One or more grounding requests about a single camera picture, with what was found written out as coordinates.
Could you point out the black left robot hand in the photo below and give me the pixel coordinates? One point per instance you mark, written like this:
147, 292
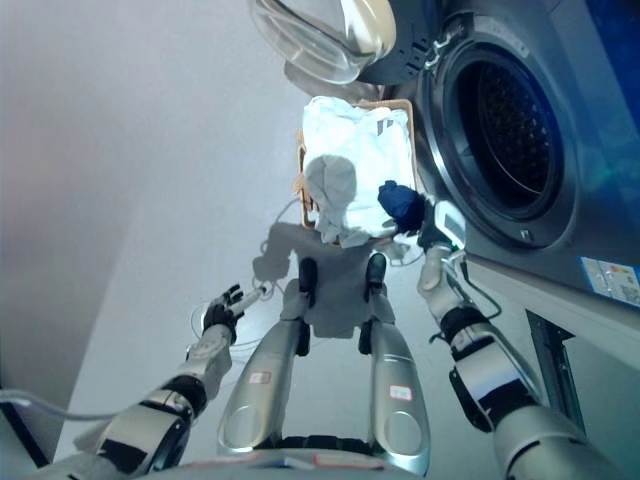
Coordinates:
220, 312

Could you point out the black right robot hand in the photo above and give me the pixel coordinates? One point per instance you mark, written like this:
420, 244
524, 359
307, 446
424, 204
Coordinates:
450, 220

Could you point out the navy blue garment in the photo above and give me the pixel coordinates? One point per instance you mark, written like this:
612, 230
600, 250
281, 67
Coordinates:
400, 202

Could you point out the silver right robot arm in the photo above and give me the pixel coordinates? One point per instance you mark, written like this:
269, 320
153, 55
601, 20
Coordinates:
500, 375

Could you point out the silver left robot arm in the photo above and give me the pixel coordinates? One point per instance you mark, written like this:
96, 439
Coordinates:
150, 425

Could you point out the white clothes pile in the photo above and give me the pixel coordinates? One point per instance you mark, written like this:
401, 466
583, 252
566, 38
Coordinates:
370, 150

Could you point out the woven brown laundry basket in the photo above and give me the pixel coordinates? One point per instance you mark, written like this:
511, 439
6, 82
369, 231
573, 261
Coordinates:
380, 103

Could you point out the grey front-load washing machine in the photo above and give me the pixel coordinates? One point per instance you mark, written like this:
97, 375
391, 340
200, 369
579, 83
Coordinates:
590, 150

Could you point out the silver left robot leg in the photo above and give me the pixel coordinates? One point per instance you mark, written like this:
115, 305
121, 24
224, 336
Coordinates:
260, 375

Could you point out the silver robot leg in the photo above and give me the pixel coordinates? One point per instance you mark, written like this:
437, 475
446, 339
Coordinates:
395, 390
260, 375

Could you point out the black right robot foot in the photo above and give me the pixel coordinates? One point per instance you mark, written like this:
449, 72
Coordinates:
376, 270

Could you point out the black robot foot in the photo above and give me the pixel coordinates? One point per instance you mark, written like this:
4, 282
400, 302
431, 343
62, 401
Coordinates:
376, 270
308, 277

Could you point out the black left robot foot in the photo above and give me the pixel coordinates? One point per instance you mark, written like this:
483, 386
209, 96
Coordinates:
308, 277

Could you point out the grey robot torso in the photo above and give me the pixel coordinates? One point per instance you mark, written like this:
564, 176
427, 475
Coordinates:
300, 460

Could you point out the energy label sticker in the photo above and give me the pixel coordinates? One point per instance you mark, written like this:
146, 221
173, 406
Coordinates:
612, 280

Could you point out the silver right robot leg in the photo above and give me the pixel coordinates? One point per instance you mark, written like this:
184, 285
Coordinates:
395, 390

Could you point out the white curved side panel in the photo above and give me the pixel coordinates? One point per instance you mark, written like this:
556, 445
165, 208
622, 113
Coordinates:
600, 330

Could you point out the round glass washer door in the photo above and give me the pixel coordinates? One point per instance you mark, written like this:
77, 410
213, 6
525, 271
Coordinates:
320, 50

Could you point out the black metal stand frame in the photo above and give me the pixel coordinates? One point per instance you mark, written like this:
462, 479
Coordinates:
550, 350

